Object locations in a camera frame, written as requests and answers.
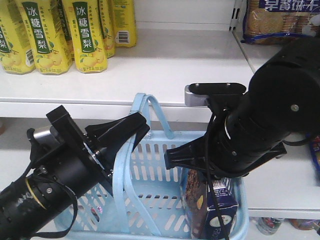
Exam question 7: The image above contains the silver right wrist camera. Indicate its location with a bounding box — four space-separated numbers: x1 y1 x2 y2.
184 82 247 107

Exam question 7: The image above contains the blue cracker bag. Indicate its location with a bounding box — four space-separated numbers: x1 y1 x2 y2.
308 136 320 184

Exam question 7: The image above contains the light blue plastic shopping basket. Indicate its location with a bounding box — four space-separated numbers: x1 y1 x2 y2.
53 92 251 240

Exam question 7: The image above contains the dark blue chocolate cookie box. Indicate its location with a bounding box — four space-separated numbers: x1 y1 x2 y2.
180 169 238 240

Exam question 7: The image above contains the white store shelf unit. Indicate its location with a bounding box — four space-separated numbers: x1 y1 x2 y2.
0 0 320 240

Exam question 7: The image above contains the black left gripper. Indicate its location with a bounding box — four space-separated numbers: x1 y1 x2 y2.
27 105 150 197

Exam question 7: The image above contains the rear yellow drink bottle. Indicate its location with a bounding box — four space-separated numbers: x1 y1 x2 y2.
98 0 137 58

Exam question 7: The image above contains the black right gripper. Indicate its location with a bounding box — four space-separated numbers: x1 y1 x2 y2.
164 115 287 179

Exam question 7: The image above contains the round biscuit package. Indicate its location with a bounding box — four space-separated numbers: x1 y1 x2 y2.
242 0 320 45

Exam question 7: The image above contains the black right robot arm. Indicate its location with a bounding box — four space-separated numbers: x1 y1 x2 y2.
164 37 320 179

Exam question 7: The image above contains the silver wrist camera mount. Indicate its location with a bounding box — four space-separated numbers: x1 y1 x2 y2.
33 125 61 148

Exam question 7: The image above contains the yellow pear drink bottle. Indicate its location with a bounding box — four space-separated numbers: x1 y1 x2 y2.
15 0 72 75
62 0 108 74

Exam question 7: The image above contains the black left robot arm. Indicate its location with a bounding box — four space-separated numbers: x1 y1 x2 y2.
0 106 150 240

